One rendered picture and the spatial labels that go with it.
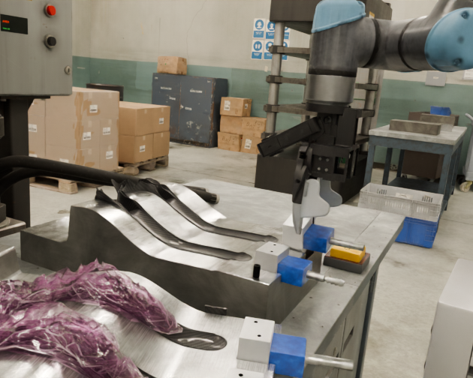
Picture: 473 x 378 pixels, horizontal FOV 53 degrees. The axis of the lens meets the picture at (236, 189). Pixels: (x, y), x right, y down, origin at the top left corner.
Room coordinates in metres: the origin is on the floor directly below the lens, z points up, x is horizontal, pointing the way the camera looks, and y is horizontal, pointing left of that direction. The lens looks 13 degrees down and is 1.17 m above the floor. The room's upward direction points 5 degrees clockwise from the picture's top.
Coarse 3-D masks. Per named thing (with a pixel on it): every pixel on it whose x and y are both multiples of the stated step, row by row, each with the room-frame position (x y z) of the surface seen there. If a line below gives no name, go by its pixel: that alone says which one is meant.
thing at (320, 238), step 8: (288, 224) 0.76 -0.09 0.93; (304, 224) 0.76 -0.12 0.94; (312, 224) 0.78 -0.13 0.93; (288, 232) 0.76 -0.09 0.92; (304, 232) 0.75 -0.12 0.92; (312, 232) 0.75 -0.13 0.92; (320, 232) 0.75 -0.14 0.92; (328, 232) 0.75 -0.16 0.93; (288, 240) 0.76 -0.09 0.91; (296, 240) 0.75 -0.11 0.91; (304, 240) 0.75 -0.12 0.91; (312, 240) 0.74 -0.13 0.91; (320, 240) 0.74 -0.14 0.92; (328, 240) 0.74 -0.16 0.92; (336, 240) 0.75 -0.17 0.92; (344, 240) 0.74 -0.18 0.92; (296, 248) 0.76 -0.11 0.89; (304, 248) 0.75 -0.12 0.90; (312, 248) 0.75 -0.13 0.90; (320, 248) 0.74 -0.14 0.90; (328, 248) 0.75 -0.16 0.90; (352, 248) 0.73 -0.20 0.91; (360, 248) 0.73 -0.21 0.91
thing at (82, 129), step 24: (72, 96) 4.31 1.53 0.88; (96, 96) 4.49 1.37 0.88; (48, 120) 4.40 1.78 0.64; (72, 120) 4.30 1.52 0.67; (96, 120) 4.49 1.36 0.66; (48, 144) 4.40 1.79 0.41; (72, 144) 4.30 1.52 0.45; (96, 144) 4.50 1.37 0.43; (96, 168) 4.50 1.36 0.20; (120, 168) 4.85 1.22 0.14; (72, 192) 4.21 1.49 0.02
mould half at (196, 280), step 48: (144, 192) 0.89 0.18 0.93; (192, 192) 0.97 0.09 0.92; (48, 240) 0.80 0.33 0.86; (96, 240) 0.75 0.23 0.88; (144, 240) 0.74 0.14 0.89; (192, 240) 0.78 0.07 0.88; (240, 240) 0.80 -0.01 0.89; (192, 288) 0.66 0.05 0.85; (240, 288) 0.63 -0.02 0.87; (288, 288) 0.69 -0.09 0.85
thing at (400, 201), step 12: (360, 192) 3.73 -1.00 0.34; (372, 192) 4.04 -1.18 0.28; (384, 192) 3.99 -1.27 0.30; (396, 192) 3.95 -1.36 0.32; (408, 192) 3.91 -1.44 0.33; (420, 192) 3.87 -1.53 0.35; (360, 204) 3.70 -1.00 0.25; (372, 204) 3.67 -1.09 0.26; (384, 204) 3.63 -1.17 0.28; (396, 204) 3.59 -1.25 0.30; (408, 204) 3.55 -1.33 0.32; (420, 204) 3.52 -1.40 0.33; (432, 204) 3.48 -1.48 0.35; (408, 216) 3.54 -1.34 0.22; (420, 216) 3.51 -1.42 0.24; (432, 216) 3.47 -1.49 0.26
